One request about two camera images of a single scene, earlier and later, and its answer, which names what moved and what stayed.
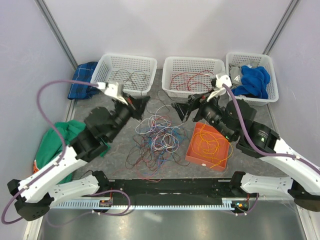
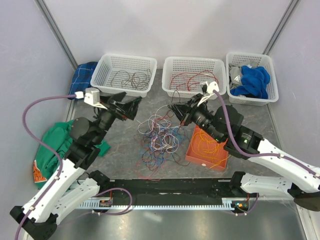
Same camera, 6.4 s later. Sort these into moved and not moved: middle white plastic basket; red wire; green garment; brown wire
Moved: brown wire
Not moved: middle white plastic basket; red wire; green garment
